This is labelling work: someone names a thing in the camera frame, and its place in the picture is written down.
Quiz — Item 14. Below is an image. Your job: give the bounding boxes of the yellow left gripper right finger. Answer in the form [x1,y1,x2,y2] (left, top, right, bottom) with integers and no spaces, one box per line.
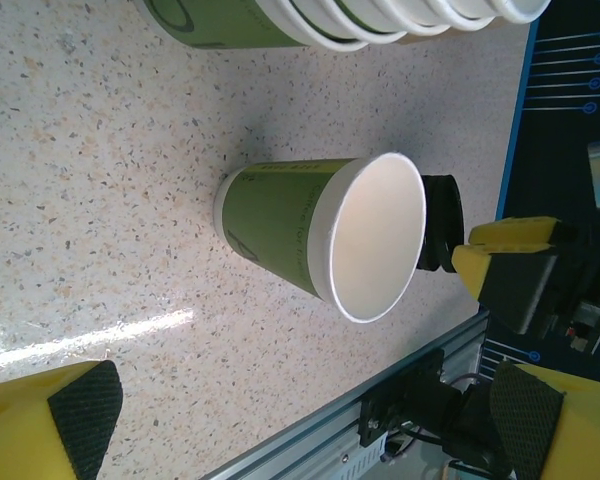
[488,358,600,480]

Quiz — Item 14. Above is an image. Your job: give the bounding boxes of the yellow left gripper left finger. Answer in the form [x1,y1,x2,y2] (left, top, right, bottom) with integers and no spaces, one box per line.
[0,359,125,480]

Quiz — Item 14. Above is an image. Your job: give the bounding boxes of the green paper coffee cup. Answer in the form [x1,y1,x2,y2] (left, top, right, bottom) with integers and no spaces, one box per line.
[212,151,428,325]

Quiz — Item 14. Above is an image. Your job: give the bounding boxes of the stack of black cup lids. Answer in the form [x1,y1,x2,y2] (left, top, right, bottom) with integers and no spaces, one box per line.
[417,173,465,275]

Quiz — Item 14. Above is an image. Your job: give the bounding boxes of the blue table edge strip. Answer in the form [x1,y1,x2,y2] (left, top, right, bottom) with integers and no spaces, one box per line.
[493,19,540,229]

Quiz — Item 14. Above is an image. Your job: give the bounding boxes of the stack of green paper cups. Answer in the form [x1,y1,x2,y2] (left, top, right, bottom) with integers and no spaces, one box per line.
[142,0,552,53]

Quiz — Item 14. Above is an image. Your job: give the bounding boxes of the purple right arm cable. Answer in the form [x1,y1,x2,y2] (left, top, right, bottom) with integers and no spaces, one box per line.
[444,372,487,397]

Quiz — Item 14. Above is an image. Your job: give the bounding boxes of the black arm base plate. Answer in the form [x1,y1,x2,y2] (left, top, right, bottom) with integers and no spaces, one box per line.
[358,348,447,450]

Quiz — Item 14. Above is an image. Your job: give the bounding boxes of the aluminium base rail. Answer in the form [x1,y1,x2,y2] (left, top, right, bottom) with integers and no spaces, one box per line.
[199,308,492,480]

